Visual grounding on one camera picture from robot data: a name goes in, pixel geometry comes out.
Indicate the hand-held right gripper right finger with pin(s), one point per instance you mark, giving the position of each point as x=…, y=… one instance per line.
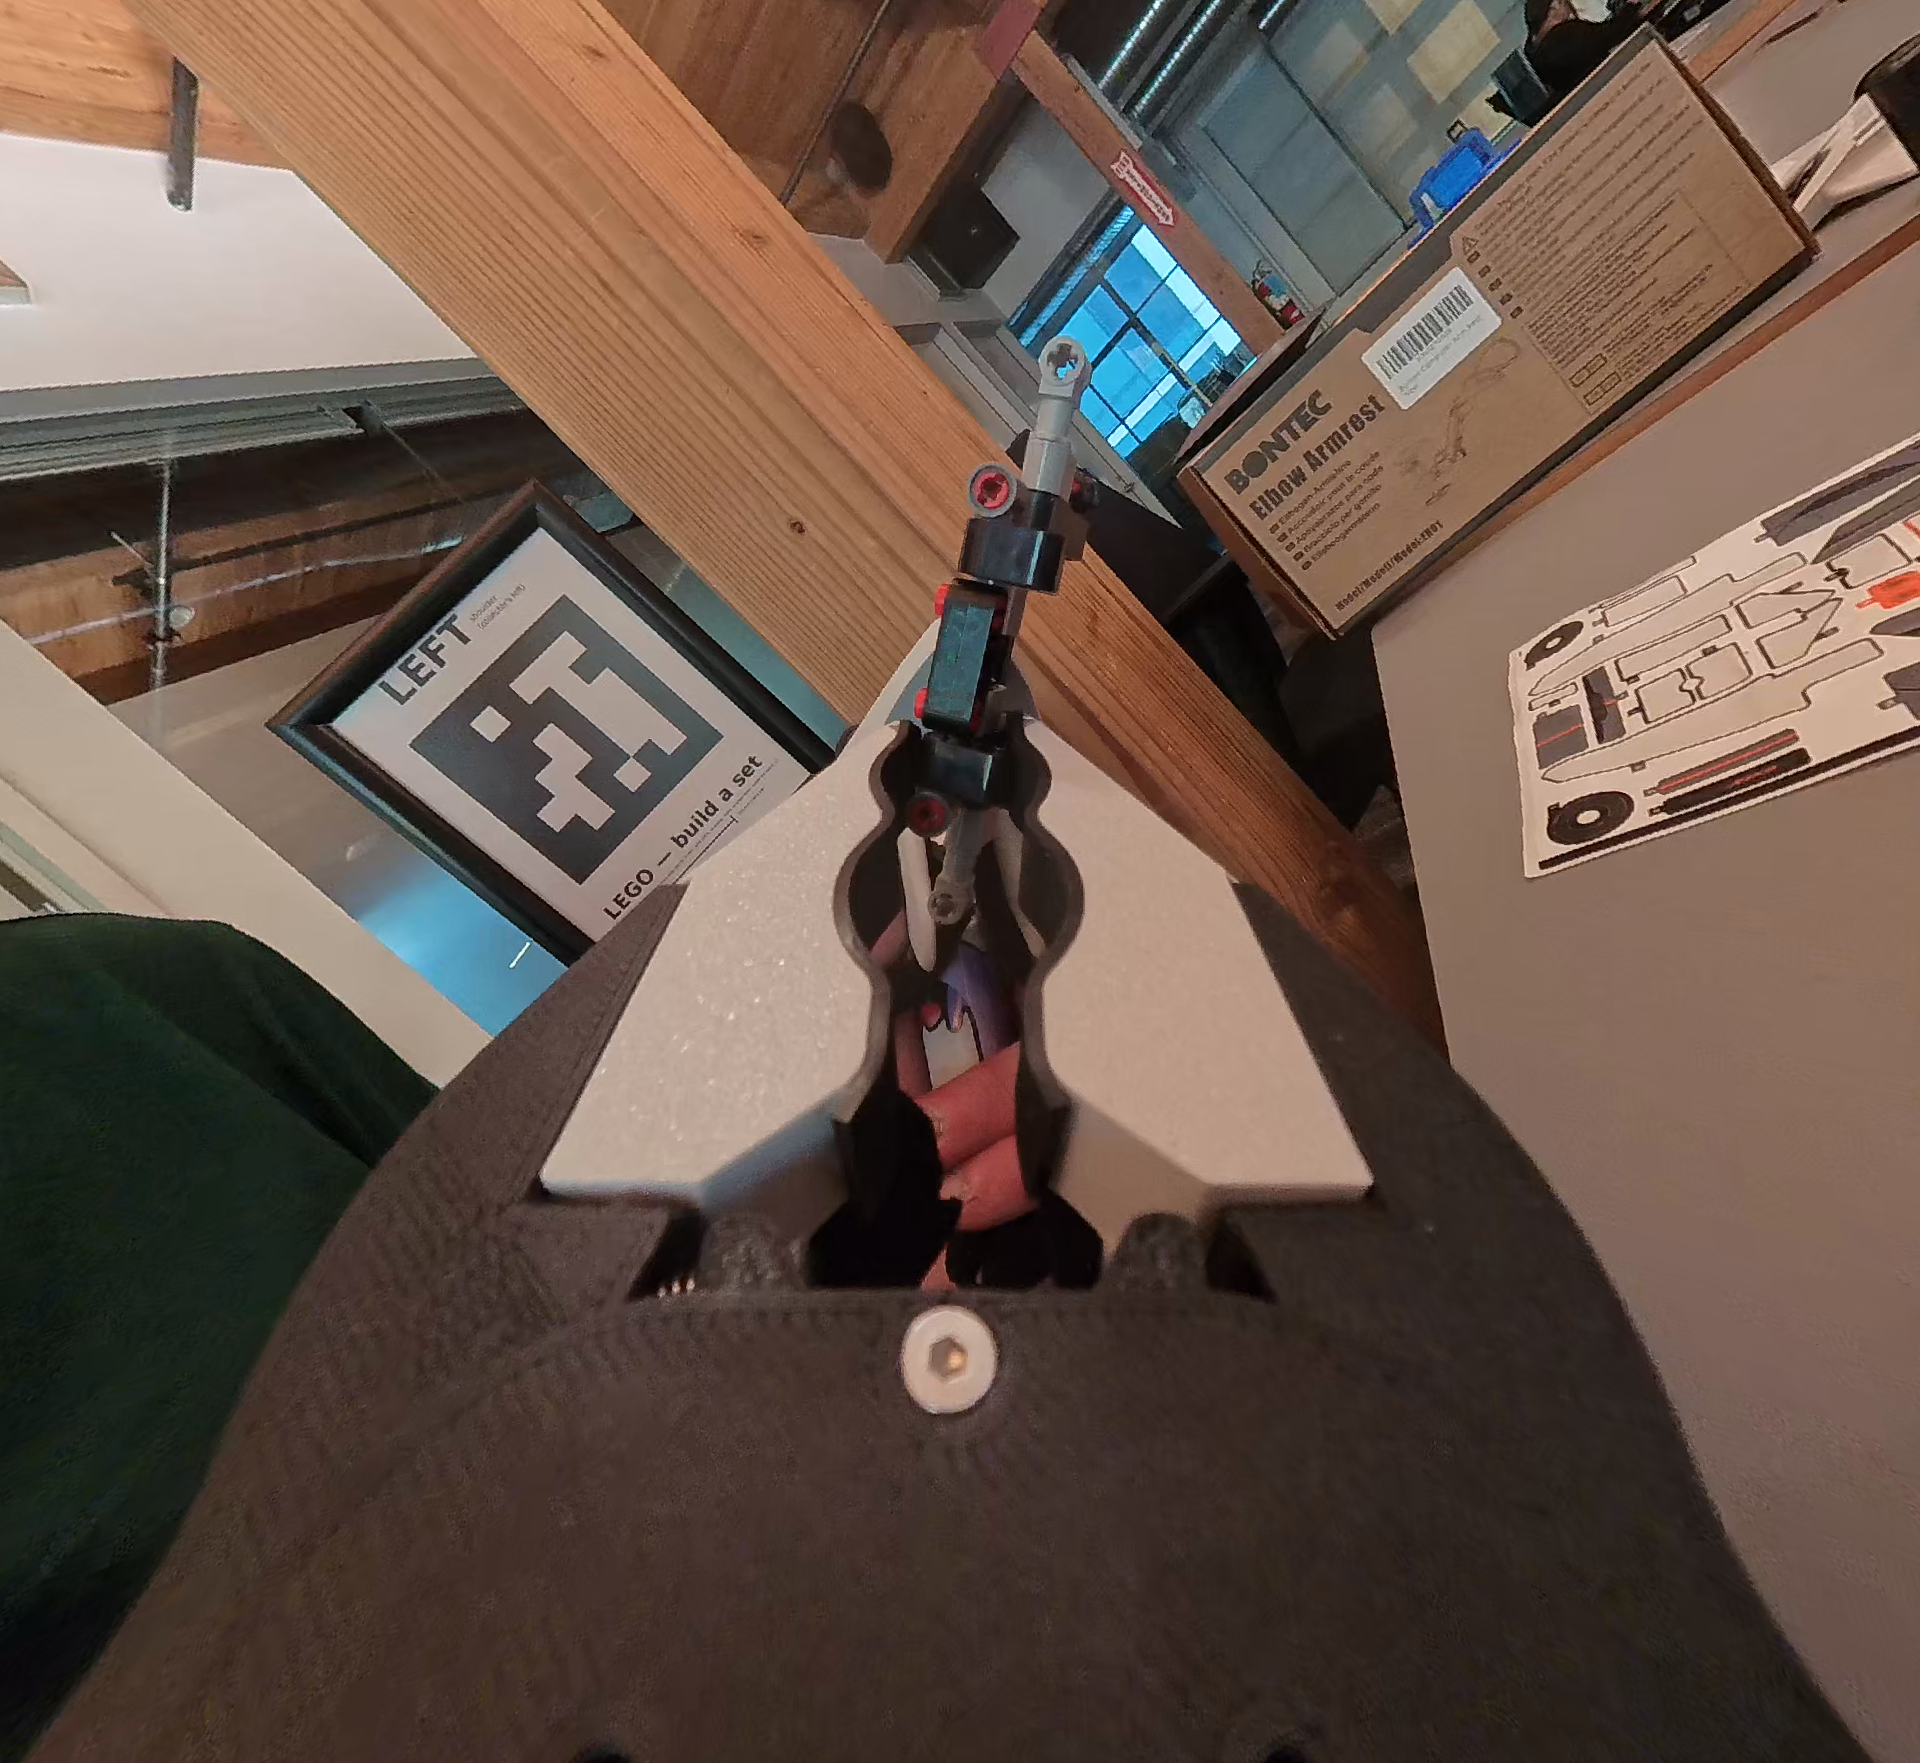
x=1185, y=1028

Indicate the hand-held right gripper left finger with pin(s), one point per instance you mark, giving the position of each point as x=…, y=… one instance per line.
x=721, y=1028

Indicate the small black lego assembly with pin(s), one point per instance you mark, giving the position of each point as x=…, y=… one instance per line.
x=974, y=660

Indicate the lego sticker sheet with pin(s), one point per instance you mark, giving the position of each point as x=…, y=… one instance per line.
x=1695, y=682

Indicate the person's right hand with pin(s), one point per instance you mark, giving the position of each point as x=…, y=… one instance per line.
x=982, y=1149

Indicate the framed marker sign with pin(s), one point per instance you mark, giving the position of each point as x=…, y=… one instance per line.
x=554, y=728

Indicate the green sweater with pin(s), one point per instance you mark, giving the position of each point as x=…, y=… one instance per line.
x=149, y=1193

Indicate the red fire extinguisher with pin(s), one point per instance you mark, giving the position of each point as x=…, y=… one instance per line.
x=1275, y=292

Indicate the brown cardboard box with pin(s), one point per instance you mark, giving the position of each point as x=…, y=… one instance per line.
x=1501, y=337

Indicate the wooden pillar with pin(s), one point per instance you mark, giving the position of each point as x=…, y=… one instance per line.
x=525, y=219

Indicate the blue crate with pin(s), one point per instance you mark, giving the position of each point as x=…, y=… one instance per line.
x=1462, y=176

